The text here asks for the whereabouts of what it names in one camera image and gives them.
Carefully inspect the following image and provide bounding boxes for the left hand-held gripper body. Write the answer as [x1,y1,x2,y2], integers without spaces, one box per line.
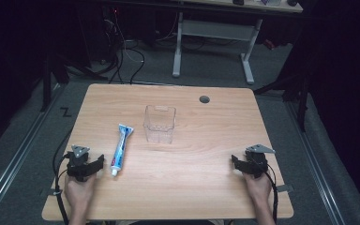
[63,143,94,183]

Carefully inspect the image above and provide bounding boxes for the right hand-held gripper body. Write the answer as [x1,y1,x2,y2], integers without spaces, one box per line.
[243,143,277,180]

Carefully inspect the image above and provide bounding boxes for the blue and white toothpaste tube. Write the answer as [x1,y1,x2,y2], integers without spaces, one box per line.
[110,123,135,178]

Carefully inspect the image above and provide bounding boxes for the clear plastic container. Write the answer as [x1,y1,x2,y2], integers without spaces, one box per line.
[142,104,177,145]

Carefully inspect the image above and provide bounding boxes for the person's right hand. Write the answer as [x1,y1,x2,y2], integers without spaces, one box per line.
[242,171,274,204]

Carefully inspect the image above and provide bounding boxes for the person's left hand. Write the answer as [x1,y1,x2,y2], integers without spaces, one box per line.
[63,172,98,204]

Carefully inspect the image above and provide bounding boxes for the grey tape strip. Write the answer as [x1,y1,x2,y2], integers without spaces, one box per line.
[39,187,64,198]
[276,184,295,193]

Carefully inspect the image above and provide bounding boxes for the black tape floor mark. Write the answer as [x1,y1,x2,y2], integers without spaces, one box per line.
[59,106,73,118]

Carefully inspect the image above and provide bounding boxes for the black metal stand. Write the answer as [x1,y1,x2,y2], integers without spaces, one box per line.
[252,69,311,133]
[39,51,109,113]

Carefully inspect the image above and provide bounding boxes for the small red object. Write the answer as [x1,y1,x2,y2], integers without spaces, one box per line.
[262,38,277,52]

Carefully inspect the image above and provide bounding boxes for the white-legged background desk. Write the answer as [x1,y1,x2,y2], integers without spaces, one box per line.
[172,0,305,86]

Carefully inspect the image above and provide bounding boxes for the black cable beside table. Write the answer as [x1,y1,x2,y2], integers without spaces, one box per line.
[52,129,73,170]

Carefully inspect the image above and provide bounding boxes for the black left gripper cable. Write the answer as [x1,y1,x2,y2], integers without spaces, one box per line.
[52,152,71,225]

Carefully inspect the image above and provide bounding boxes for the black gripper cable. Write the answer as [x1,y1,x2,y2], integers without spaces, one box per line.
[263,162,279,225]
[52,152,71,225]

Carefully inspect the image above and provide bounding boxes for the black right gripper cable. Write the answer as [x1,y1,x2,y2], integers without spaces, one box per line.
[263,162,279,225]

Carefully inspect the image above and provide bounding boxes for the metal floor rail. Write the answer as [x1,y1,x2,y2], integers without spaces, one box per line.
[284,100,347,225]
[0,83,64,221]

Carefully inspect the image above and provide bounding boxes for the black floor cables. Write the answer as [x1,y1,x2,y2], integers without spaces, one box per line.
[104,18,146,86]

